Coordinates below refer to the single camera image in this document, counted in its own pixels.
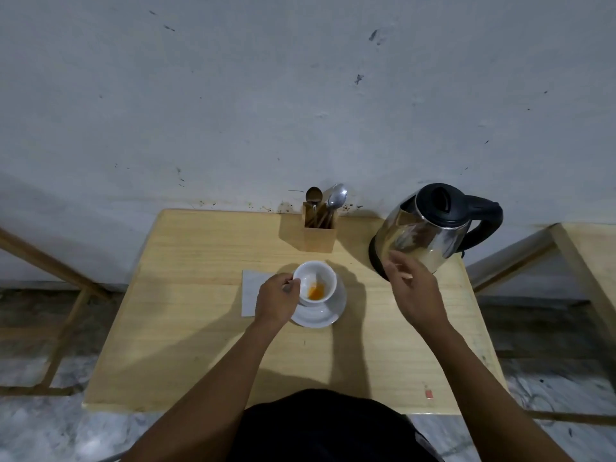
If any white ceramic cup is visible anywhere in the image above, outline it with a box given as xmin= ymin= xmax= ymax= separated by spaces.
xmin=292 ymin=261 xmax=338 ymax=308

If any person's black clothing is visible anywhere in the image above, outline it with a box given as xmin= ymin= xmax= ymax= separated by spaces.
xmin=225 ymin=389 xmax=444 ymax=462

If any person's right forearm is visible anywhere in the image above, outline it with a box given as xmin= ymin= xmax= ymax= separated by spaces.
xmin=410 ymin=316 xmax=576 ymax=462

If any white paper napkin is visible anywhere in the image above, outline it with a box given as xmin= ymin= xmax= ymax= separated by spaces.
xmin=241 ymin=269 xmax=278 ymax=318

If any wooden utensil holder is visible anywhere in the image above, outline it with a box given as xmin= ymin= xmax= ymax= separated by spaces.
xmin=302 ymin=201 xmax=338 ymax=254

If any black kettle base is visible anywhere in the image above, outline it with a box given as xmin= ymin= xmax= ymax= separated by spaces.
xmin=368 ymin=235 xmax=391 ymax=282

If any steel electric kettle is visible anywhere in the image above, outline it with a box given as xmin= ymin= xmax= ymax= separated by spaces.
xmin=373 ymin=183 xmax=504 ymax=276

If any person's left forearm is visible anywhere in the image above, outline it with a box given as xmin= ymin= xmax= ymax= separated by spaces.
xmin=120 ymin=316 xmax=295 ymax=462

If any person's right hand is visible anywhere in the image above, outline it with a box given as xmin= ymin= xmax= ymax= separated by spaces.
xmin=385 ymin=250 xmax=451 ymax=333

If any wooden frame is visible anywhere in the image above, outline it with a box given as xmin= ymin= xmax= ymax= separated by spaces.
xmin=0 ymin=226 xmax=112 ymax=398

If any person's left hand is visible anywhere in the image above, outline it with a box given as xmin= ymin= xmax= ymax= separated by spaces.
xmin=254 ymin=272 xmax=302 ymax=333

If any white saucer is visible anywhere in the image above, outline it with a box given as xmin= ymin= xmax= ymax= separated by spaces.
xmin=289 ymin=271 xmax=347 ymax=329

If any bronze spoon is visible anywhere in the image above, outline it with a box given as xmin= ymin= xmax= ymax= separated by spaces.
xmin=305 ymin=186 xmax=324 ymax=227

